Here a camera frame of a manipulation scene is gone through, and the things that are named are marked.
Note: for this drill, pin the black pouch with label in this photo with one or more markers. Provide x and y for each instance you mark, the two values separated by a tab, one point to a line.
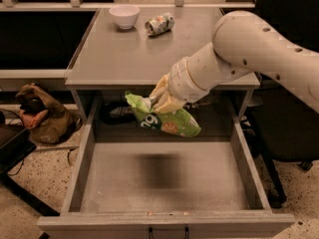
116	113

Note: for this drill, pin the grey cabinet with top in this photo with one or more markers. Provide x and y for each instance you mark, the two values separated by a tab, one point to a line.
115	59

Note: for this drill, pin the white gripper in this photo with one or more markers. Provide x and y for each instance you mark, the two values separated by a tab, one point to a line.
179	82

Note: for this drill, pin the crushed soda can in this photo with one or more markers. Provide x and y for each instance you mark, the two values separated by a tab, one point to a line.
159	24

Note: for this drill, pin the open grey top drawer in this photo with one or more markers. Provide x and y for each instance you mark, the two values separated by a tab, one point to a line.
127	179

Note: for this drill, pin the black drawer handle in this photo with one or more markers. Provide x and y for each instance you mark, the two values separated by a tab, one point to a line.
182	233

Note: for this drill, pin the black office chair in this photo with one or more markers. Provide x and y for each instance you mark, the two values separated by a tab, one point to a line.
284	129

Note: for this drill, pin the white ceramic bowl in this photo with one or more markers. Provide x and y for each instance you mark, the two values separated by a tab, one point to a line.
125	16

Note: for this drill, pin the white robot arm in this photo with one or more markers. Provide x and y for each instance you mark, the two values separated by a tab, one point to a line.
241	43

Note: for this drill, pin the black stand left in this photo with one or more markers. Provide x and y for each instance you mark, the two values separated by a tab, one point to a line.
14	147

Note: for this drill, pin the green rice chip bag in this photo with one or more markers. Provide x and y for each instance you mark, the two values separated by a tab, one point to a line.
179	123

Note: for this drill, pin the brown cloth bag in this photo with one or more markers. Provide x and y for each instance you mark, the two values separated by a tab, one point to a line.
54	124

